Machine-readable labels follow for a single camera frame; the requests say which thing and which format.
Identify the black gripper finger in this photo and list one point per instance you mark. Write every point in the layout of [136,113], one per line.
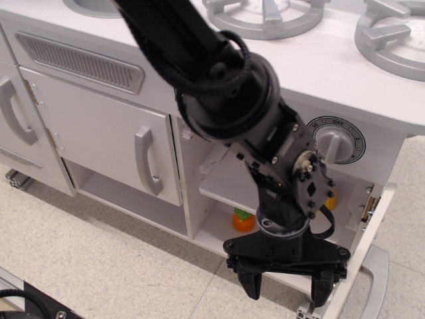
[322,285]
[250,277]

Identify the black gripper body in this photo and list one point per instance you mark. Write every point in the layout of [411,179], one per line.
[302,255]

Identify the white toy oven door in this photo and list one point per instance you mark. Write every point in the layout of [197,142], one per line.
[344,288]

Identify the silver oven door handle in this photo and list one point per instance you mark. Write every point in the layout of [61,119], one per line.
[376,268]

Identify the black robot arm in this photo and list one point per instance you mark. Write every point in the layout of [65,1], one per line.
[229,95]

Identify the yellow toy corn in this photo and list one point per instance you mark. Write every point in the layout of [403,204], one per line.
[332,201]

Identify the orange toy fruit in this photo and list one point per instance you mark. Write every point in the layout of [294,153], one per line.
[243,221]

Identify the grey right timer knob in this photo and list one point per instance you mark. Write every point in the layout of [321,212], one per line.
[338,141]

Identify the white cabinet door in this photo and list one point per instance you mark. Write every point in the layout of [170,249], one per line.
[97,132]

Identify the silver right burner grate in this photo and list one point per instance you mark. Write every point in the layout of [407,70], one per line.
[390,34]

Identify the silver burner grate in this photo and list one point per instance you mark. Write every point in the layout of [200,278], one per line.
[265,20]
[390,34]

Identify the silver middle burner grate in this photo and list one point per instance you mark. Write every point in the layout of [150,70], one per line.
[265,20]

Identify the white toy kitchen body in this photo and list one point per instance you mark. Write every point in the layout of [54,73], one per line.
[320,73]

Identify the white left fridge door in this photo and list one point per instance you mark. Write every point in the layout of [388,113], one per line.
[41,160]

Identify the silver vent grille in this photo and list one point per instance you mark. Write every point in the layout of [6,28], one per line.
[85,64]

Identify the silver toy sink basin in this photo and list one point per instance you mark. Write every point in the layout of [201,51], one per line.
[94,8]

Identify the aluminium frame rail right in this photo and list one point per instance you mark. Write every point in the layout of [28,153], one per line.
[305,311]

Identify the aluminium frame rail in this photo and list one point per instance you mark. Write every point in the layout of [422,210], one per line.
[19,180]
[305,311]

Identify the silver cabinet door handle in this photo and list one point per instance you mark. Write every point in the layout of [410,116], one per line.
[143,140]

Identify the aluminium frame rail left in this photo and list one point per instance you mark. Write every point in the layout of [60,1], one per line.
[19,180]

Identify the aluminium rail bottom left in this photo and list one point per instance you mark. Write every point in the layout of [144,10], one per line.
[10,281]

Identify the silver left door handle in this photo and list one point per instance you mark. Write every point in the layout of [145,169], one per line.
[26,134]

